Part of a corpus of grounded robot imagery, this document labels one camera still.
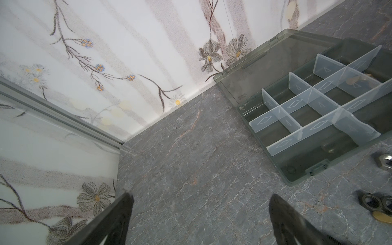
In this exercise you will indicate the brass wing nuts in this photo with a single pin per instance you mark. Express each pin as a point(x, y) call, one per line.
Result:
point(382, 217)

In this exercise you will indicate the brass nut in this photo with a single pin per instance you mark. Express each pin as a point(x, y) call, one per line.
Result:
point(360, 80)

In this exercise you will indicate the silver hex nut top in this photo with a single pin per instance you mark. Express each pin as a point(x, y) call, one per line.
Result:
point(384, 162)

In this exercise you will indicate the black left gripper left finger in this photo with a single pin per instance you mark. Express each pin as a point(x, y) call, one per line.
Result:
point(110, 226)

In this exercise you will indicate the green plastic compartment organizer box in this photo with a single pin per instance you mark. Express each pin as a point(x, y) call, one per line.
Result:
point(292, 94)

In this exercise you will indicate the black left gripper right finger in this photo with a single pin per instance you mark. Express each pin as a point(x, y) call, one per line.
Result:
point(291, 228)

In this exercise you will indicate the black nut pair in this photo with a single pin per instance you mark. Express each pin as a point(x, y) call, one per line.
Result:
point(373, 202)

